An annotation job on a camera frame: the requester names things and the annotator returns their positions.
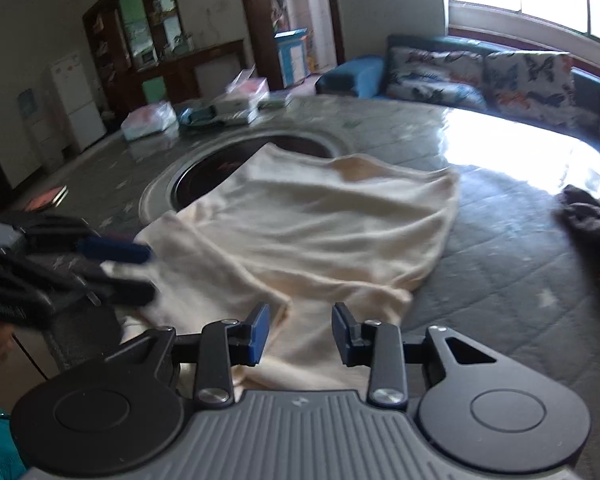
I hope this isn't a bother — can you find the green booklet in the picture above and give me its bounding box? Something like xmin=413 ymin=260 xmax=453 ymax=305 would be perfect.
xmin=258 ymin=91 xmax=294 ymax=110

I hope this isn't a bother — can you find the grey knit garment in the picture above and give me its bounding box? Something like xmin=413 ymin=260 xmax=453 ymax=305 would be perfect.
xmin=557 ymin=185 xmax=600 ymax=250

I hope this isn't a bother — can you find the blue corner sofa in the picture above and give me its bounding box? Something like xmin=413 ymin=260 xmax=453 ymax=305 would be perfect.
xmin=316 ymin=35 xmax=600 ymax=151

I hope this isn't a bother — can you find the upright butterfly cushion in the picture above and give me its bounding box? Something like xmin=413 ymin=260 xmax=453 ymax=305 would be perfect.
xmin=484 ymin=50 xmax=576 ymax=128

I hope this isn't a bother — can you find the cream sweater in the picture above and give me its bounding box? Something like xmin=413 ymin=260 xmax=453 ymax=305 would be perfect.
xmin=105 ymin=144 xmax=460 ymax=391

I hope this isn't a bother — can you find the white refrigerator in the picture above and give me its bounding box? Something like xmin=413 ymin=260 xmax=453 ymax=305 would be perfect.
xmin=48 ymin=52 xmax=106 ymax=153

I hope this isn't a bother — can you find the tissue box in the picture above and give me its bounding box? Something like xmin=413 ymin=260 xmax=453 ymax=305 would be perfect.
xmin=212 ymin=67 xmax=270 ymax=117

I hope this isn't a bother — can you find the flat butterfly cushion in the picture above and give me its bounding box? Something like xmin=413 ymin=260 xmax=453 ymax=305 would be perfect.
xmin=386 ymin=47 xmax=488 ymax=110

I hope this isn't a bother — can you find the blue white kids cabinet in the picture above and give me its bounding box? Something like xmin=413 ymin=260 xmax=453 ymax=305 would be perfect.
xmin=274 ymin=28 xmax=310 ymax=88

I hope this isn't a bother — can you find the wet wipes pack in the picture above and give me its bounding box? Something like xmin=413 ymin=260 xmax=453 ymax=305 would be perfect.
xmin=121 ymin=101 xmax=176 ymax=142

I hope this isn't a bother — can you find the dark wooden cabinet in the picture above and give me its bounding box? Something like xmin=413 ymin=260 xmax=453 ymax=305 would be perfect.
xmin=82 ymin=0 xmax=247 ymax=119

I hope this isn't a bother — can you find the round black table heater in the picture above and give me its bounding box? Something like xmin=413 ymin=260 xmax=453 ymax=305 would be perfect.
xmin=170 ymin=133 xmax=341 ymax=211

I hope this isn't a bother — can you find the water dispenser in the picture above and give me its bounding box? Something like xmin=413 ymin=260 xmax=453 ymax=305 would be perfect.
xmin=17 ymin=88 xmax=66 ymax=174

